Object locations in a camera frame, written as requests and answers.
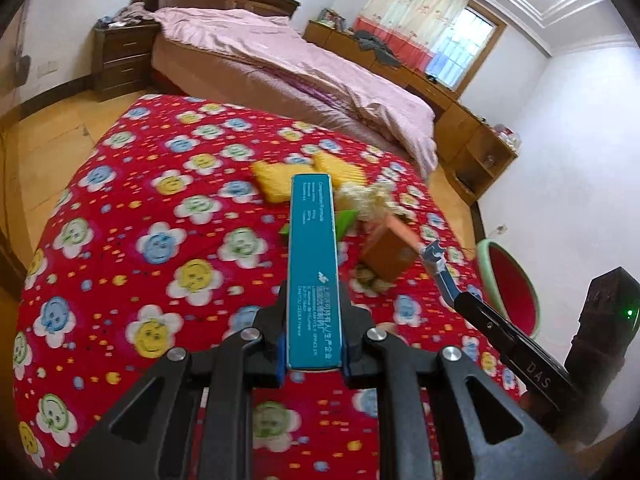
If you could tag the yellow foam fruit net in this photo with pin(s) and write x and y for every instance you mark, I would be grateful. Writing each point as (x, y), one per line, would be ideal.
(342, 172)
(272, 182)

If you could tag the brown cardboard box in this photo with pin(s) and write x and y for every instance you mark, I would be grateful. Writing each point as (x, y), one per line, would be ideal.
(387, 255)

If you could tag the walnut shell cluster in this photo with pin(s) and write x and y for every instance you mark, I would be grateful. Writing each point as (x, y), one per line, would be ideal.
(371, 280)

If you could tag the pink duvet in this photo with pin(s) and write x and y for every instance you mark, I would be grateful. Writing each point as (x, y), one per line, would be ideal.
(280, 55)

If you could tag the green leaf item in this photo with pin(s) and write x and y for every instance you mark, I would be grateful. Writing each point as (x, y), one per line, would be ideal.
(345, 221)

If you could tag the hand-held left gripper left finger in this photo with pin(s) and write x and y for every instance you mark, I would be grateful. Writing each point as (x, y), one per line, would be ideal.
(270, 332)

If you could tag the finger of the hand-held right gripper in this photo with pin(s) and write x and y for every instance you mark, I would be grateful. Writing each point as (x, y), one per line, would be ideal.
(447, 282)

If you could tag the floral curtain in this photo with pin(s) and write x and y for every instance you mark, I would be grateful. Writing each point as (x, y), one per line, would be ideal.
(410, 5)

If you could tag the teal medicine box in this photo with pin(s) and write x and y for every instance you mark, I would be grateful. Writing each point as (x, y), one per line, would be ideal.
(312, 270)

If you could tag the wooden wardrobe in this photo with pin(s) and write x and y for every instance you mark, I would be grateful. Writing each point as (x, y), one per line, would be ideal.
(11, 265)

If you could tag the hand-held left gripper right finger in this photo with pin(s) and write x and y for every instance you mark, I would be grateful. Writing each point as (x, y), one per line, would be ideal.
(357, 345)

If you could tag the red bin with green rim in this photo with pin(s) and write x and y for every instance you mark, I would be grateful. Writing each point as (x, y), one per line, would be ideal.
(510, 285)

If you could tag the low white wall socket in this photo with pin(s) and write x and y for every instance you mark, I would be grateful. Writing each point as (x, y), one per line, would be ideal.
(500, 230)

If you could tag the dark grey clothes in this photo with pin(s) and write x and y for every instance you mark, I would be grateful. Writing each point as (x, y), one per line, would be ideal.
(377, 46)

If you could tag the small items on shelf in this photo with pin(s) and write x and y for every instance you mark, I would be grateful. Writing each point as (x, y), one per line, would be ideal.
(506, 135)

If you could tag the red flower printed blanket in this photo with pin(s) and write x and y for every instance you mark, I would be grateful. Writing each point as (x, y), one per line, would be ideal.
(150, 200)

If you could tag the clothes heap on nightstand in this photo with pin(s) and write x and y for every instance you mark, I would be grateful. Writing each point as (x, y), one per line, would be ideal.
(127, 14)

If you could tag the black wall charger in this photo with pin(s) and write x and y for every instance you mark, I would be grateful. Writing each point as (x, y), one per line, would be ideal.
(22, 71)

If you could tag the barred window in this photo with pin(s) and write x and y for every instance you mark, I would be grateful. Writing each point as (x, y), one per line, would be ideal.
(465, 45)

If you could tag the long wooden desk cabinet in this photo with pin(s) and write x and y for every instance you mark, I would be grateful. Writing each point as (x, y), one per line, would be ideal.
(465, 130)

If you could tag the dark wooden nightstand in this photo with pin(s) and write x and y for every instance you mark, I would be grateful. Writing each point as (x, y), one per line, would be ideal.
(125, 60)

